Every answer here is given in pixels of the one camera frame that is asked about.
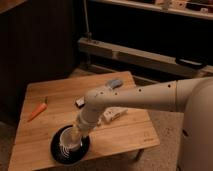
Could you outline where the black strap handle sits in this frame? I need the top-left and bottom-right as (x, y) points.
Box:
(175, 58), (207, 70)

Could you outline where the grey blue small object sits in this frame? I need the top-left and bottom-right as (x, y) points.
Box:
(106, 79), (123, 89)

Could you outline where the metal shelf rail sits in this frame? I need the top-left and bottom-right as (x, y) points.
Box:
(78, 37), (213, 78)

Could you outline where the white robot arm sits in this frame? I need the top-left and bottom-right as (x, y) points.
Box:
(72, 77), (213, 171)

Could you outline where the wooden folding table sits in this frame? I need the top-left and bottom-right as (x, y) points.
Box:
(7, 70), (161, 171)

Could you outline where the white ceramic cup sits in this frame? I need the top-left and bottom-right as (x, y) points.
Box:
(59, 127), (82, 158)

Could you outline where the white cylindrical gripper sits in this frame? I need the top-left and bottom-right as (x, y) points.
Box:
(71, 106), (104, 141)

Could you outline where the black round plate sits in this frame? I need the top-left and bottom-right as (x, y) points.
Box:
(50, 125), (90, 165)

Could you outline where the orange toy carrot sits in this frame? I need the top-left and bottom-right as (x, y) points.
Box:
(28, 99), (47, 122)

